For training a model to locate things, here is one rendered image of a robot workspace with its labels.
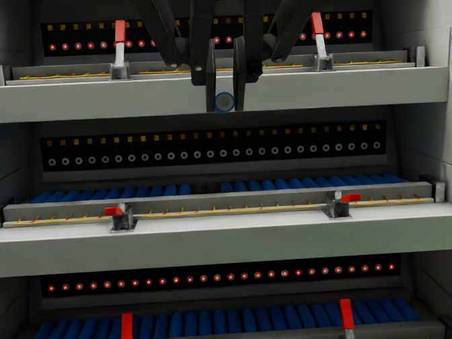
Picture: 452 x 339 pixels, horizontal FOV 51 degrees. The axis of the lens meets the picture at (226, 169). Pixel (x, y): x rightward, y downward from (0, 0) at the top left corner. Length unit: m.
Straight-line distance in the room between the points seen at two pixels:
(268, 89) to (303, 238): 0.19
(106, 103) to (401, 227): 0.40
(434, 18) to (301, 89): 0.22
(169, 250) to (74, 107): 0.22
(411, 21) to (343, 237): 0.36
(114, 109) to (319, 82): 0.27
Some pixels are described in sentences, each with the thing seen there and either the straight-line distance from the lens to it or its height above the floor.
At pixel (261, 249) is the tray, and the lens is 0.58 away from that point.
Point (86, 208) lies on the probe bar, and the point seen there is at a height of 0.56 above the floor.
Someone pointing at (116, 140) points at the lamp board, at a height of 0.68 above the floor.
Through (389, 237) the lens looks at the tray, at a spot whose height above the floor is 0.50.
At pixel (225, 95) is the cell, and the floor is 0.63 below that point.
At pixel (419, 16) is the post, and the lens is 0.77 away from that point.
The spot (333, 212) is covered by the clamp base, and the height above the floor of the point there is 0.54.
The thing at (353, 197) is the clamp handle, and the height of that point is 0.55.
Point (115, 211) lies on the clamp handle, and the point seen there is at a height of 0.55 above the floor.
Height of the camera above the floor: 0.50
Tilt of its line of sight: 10 degrees up
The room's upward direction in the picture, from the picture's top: 4 degrees counter-clockwise
